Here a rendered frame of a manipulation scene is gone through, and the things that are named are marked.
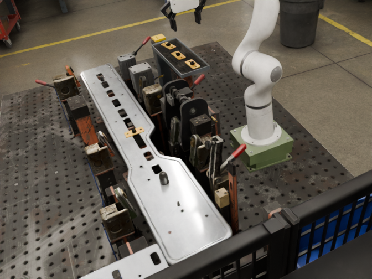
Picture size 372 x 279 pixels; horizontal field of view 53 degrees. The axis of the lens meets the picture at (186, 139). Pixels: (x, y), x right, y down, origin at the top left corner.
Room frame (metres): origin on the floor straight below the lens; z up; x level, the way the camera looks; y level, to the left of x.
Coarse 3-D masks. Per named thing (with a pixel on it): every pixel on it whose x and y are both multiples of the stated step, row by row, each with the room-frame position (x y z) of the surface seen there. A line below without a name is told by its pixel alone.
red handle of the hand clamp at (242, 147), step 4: (244, 144) 0.93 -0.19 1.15; (240, 148) 0.92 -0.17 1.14; (244, 148) 0.92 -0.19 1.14; (236, 152) 0.92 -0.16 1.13; (240, 152) 0.92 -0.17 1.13; (232, 156) 0.91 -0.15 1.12; (236, 156) 0.91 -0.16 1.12; (228, 160) 0.91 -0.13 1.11; (232, 160) 0.91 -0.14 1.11; (224, 164) 0.90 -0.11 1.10; (220, 168) 0.90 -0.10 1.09; (224, 168) 0.90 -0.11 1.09; (220, 172) 0.89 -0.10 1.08; (212, 176) 0.89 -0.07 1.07
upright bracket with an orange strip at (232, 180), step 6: (228, 162) 0.81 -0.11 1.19; (228, 168) 0.81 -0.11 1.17; (234, 168) 0.79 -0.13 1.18; (228, 174) 0.81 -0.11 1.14; (234, 174) 0.79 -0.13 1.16; (234, 180) 0.79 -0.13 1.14; (234, 186) 0.79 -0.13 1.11; (234, 192) 0.79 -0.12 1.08; (234, 198) 0.79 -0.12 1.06; (234, 204) 0.79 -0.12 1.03; (234, 210) 0.79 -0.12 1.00; (234, 216) 0.79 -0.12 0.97; (234, 222) 0.79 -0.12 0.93; (234, 228) 0.79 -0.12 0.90; (234, 234) 0.80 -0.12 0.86
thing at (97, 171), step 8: (96, 144) 1.18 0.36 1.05; (88, 152) 1.14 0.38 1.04; (96, 152) 1.14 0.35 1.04; (104, 152) 1.15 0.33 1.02; (96, 160) 1.14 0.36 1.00; (104, 160) 1.15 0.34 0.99; (96, 168) 1.13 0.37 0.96; (104, 168) 1.14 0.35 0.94; (112, 168) 1.15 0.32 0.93; (104, 176) 1.14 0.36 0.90; (112, 176) 1.15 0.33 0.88; (96, 184) 1.13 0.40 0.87; (104, 184) 1.14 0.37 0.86; (112, 184) 1.15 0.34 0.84; (104, 192) 1.14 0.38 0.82
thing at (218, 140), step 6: (216, 138) 0.90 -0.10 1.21; (210, 144) 0.88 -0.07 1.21; (216, 144) 0.88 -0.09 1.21; (222, 144) 0.89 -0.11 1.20; (216, 150) 0.88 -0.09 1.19; (210, 156) 0.91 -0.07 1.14; (216, 156) 0.88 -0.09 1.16; (210, 162) 0.90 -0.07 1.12; (216, 162) 0.88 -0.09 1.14; (210, 168) 0.90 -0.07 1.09; (216, 168) 0.88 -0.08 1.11; (210, 174) 0.90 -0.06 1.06; (216, 174) 0.88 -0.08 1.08
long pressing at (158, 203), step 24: (96, 72) 1.88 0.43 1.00; (96, 96) 1.62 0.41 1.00; (120, 96) 1.59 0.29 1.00; (120, 120) 1.39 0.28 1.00; (144, 120) 1.36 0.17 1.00; (120, 144) 1.21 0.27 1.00; (144, 168) 1.05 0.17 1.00; (168, 168) 1.03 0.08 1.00; (144, 192) 0.92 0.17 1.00; (168, 192) 0.91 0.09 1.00; (192, 192) 0.89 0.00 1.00; (144, 216) 0.82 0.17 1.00; (168, 216) 0.80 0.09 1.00; (192, 216) 0.79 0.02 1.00; (216, 216) 0.77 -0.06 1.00; (168, 240) 0.71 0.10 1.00; (192, 240) 0.69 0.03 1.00; (216, 240) 0.68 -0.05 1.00
